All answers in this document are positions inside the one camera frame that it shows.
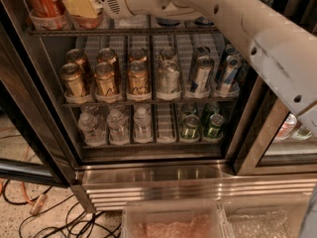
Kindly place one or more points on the back right green can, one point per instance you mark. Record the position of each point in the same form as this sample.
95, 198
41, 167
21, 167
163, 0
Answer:
209, 109

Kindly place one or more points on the left water bottle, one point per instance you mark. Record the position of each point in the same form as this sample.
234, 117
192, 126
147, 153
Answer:
93, 129

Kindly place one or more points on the open fridge glass door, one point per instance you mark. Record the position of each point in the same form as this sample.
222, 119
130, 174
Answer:
32, 97

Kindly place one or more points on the front slim silver-blue can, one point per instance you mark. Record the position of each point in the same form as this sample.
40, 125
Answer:
200, 75

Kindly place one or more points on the front right slim blue can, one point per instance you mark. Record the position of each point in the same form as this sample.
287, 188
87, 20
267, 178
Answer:
227, 73

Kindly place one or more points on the water bottle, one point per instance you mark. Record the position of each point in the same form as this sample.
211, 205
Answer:
142, 126
93, 129
118, 127

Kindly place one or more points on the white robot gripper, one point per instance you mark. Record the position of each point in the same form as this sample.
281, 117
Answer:
124, 9

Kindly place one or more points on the clear plastic bin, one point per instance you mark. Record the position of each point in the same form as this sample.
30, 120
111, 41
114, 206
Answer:
176, 218
267, 216

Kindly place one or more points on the gold can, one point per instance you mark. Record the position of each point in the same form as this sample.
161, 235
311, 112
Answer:
73, 80
138, 78
139, 54
80, 58
109, 55
105, 77

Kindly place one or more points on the front right green can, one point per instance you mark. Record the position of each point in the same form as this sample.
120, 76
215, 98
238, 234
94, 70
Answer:
214, 126

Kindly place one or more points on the right clear plastic bin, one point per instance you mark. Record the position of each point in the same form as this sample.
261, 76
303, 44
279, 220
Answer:
267, 216

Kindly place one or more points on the front left gold can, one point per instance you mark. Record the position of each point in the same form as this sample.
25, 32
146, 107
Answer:
73, 80

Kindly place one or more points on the front silver green can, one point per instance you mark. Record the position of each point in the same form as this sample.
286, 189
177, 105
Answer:
168, 77

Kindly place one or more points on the white empty shelf tray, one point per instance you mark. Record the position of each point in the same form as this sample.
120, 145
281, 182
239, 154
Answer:
136, 22

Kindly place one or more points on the left clear plastic bin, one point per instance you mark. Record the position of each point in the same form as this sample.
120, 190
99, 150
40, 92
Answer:
176, 218

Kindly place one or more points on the right water bottle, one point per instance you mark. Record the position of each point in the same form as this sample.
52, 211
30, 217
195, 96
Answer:
142, 126

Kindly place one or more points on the back left green can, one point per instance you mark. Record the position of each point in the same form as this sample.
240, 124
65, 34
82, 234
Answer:
189, 110

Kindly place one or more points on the front left green can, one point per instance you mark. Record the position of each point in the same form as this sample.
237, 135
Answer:
190, 127

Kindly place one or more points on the bottle behind right door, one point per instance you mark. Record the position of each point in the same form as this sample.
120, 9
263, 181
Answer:
301, 133

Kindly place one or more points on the back silver can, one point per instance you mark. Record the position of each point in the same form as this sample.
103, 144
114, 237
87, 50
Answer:
168, 53

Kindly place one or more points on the slim blue can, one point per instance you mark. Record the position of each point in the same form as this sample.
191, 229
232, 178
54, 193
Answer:
227, 73
229, 50

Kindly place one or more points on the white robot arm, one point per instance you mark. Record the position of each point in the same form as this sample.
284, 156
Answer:
282, 53

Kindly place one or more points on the left blue Pepsi can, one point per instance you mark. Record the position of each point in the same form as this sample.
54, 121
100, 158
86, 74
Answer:
167, 22

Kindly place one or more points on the back slim dark can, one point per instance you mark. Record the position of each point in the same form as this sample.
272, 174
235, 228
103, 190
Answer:
198, 52

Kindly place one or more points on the back right slim blue can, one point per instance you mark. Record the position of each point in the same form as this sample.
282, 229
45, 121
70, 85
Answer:
229, 50

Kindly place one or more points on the middle water bottle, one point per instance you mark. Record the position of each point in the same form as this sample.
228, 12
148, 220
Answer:
118, 127

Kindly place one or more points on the stainless steel fridge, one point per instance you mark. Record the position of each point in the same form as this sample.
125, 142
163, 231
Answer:
254, 154

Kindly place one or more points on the red coca-cola can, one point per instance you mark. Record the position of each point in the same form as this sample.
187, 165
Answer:
86, 23
49, 15

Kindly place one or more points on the back left gold can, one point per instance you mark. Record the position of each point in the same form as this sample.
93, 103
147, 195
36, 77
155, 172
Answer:
80, 58

